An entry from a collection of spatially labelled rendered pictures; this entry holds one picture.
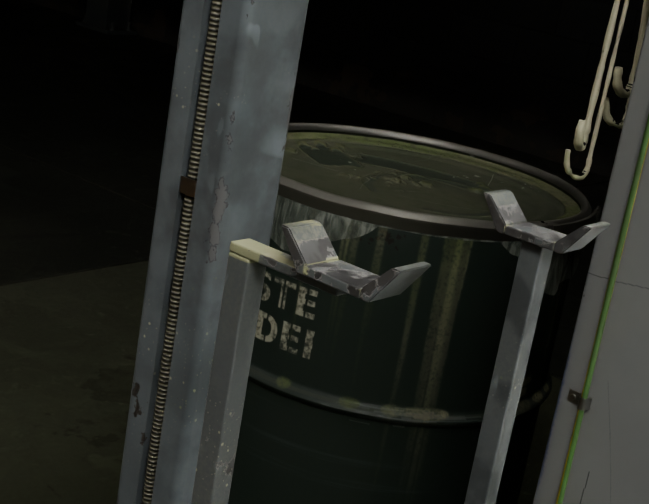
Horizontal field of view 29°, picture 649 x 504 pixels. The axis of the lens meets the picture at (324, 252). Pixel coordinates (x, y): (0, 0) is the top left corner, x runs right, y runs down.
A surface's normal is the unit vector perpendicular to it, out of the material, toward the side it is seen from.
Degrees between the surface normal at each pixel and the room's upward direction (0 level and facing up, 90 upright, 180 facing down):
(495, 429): 90
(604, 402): 90
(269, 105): 90
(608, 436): 90
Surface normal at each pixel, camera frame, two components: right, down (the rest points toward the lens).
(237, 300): -0.63, 0.12
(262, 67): 0.76, 0.30
